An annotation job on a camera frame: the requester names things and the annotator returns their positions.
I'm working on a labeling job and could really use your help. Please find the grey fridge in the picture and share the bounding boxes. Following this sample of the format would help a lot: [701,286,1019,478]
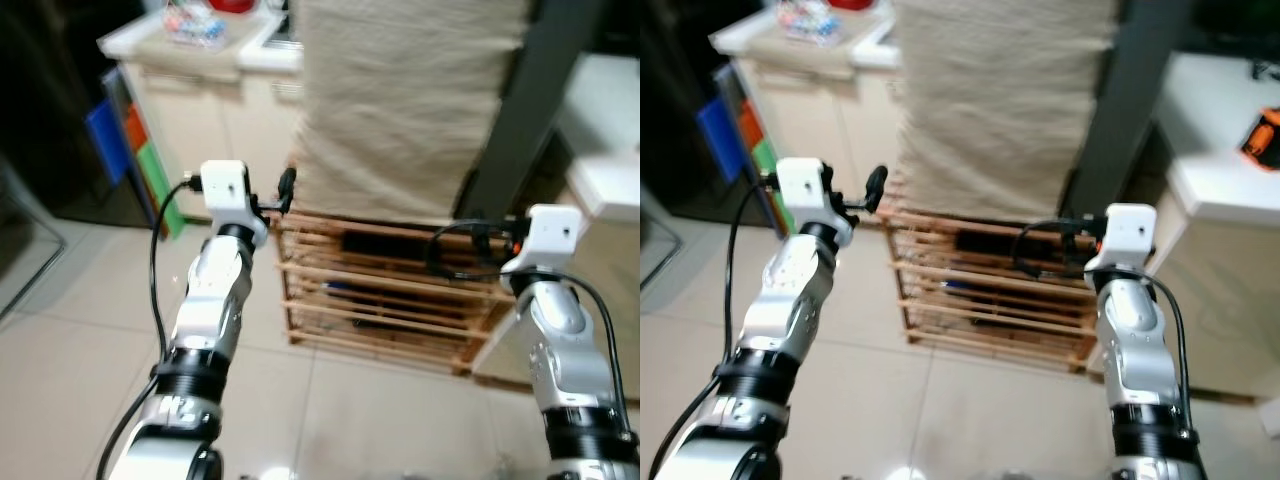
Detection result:
[1060,0,1196,216]
[465,0,601,221]

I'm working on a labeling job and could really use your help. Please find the beige kitchen cabinet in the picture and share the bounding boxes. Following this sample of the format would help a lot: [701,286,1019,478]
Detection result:
[97,5,306,239]
[708,5,906,229]

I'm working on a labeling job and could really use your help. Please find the green board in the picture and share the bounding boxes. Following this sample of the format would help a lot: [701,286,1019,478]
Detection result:
[135,145,186,239]
[750,140,791,233]

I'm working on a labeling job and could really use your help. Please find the wooden slat rack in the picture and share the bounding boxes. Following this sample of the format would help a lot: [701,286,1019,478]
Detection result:
[880,200,1106,373]
[270,205,516,376]

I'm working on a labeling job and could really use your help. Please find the orange board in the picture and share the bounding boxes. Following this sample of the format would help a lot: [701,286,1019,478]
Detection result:
[122,100,151,171]
[738,100,766,166]

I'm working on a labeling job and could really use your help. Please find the beige woven cloth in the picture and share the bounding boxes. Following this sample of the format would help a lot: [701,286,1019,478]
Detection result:
[295,0,531,226]
[893,0,1121,223]

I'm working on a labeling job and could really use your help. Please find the tan counter board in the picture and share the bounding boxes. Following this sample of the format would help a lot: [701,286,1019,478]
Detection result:
[745,25,866,71]
[133,28,253,73]

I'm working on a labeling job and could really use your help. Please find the blue board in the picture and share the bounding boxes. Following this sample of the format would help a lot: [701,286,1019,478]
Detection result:
[85,98,131,186]
[697,98,743,186]

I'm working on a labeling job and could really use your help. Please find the clear plastic snack bag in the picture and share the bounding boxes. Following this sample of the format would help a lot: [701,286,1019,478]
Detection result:
[162,3,231,49]
[778,0,841,46]

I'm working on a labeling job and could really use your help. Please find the orange and black item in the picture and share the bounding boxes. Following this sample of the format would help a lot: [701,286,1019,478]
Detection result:
[1240,108,1280,171]

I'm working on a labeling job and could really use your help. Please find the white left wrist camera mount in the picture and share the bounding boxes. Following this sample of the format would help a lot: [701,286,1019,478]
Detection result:
[776,157,856,246]
[199,160,271,244]

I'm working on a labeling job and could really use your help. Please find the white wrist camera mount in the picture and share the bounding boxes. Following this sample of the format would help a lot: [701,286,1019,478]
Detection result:
[776,157,856,246]
[500,205,584,291]
[1085,203,1159,281]
[199,160,271,244]

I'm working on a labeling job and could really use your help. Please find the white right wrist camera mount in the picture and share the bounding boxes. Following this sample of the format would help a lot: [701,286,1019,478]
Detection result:
[1085,203,1159,281]
[500,205,584,291]

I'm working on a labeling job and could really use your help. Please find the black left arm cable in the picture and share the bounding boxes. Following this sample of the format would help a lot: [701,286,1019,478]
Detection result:
[650,175,786,480]
[95,175,206,480]

